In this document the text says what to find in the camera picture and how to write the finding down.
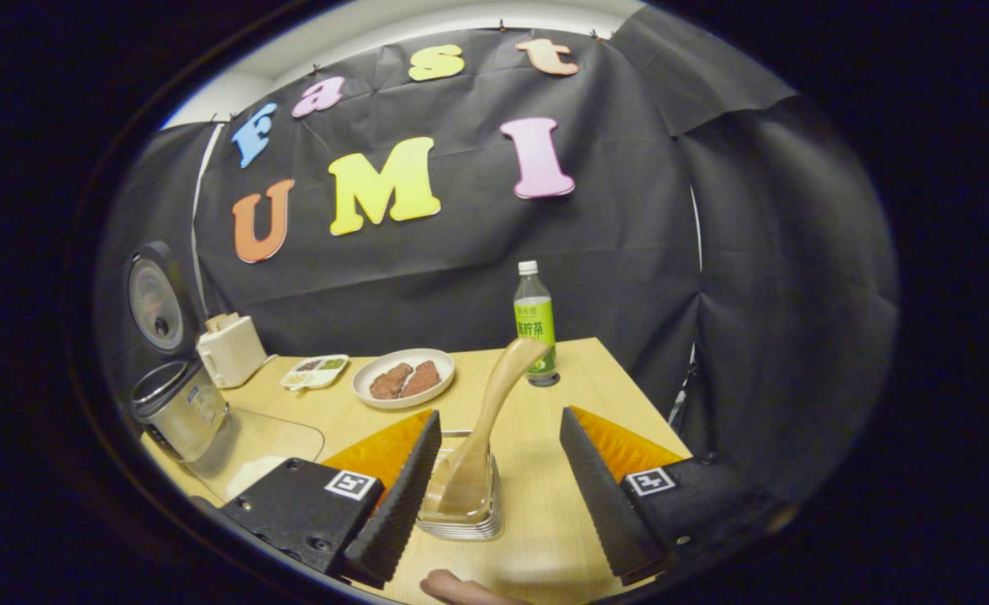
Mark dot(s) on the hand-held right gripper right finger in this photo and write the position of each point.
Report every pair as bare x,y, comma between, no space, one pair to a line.
603,504

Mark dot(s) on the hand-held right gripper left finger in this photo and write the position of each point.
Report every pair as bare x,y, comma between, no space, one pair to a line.
397,512

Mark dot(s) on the wooden spoon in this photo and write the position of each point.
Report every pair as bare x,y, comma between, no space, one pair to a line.
494,403

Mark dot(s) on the grey rice cooker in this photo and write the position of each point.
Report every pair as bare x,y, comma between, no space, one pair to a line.
183,412

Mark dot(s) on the brown meat piece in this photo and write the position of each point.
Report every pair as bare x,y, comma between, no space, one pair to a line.
423,380
389,382

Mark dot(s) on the white round plate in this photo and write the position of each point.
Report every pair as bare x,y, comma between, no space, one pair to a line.
402,355

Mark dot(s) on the white divided food tray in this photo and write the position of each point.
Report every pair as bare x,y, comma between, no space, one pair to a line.
313,374

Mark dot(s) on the green label drink bottle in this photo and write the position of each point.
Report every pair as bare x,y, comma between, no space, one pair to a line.
536,336

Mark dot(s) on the white toaster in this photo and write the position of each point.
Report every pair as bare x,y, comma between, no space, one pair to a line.
229,357

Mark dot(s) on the bread slice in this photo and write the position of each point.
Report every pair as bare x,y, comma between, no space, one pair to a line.
221,322

